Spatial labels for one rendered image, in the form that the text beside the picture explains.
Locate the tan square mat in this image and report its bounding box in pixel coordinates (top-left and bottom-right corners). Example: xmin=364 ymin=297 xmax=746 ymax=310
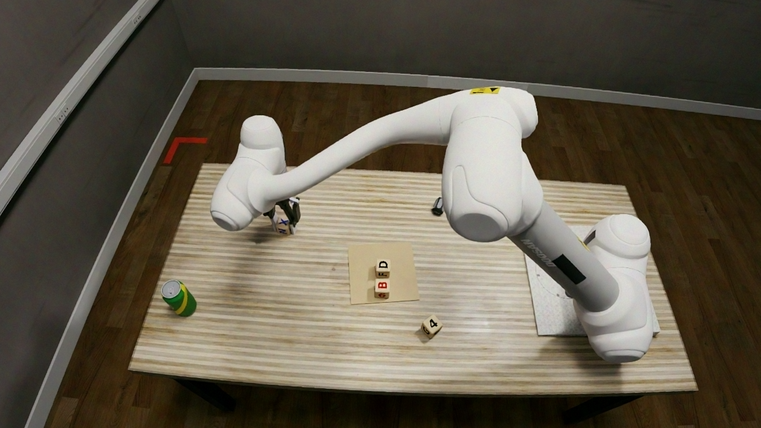
xmin=348 ymin=242 xmax=420 ymax=305

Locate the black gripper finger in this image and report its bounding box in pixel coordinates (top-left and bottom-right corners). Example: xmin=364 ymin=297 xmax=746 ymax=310
xmin=277 ymin=197 xmax=301 ymax=235
xmin=263 ymin=206 xmax=278 ymax=231

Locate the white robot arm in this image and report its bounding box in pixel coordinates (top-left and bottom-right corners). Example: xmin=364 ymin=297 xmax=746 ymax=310
xmin=210 ymin=87 xmax=653 ymax=363

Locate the green drink can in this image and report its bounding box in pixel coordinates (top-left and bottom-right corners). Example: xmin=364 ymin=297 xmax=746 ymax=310
xmin=161 ymin=280 xmax=197 ymax=317

